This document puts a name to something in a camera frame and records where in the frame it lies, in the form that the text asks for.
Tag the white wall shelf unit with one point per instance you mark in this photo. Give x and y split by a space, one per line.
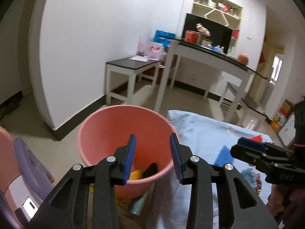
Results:
223 12

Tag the red patterned snack wrapper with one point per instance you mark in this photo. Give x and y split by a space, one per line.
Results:
253 179

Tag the blue foam fruit net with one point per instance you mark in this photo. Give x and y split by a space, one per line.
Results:
224 157

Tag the purple plastic stool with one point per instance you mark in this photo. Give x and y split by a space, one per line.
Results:
25 183

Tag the black foam fruit net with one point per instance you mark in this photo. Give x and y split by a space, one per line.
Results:
150 171

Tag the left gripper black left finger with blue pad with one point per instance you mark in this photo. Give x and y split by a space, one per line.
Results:
67 204

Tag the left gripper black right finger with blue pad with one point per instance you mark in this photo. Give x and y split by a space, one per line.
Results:
238 204

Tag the blue storage box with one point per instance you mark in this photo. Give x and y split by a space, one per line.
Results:
164 38

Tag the colourful cardboard box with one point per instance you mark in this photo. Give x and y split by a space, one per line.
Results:
282 115

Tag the left white black bench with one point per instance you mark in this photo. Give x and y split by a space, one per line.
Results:
132 69

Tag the white black bench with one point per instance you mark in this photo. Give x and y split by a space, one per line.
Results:
132 69
249 106

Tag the pink plastic trash bucket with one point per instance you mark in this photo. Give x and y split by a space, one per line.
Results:
109 128

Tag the papers on bench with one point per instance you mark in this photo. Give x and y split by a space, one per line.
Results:
140 58

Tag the white purple drawing board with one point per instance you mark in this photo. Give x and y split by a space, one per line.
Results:
286 134

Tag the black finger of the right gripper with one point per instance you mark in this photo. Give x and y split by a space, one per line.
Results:
245 154

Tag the orange pomelo fruit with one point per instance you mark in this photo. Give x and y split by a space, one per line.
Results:
243 59

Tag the person's right hand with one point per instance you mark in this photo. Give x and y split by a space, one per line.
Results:
276 199

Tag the clear plastic bag on bench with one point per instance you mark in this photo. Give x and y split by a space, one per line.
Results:
148 49

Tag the right white black bench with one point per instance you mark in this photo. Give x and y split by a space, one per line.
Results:
249 106

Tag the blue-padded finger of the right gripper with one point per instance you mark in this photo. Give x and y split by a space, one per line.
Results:
252 144

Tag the yellow foam fruit net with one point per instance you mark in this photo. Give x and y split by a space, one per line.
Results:
136 175

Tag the white table black glass top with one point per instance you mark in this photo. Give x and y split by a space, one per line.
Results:
208 57

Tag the red foam fruit net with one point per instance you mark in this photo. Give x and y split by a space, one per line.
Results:
257 139

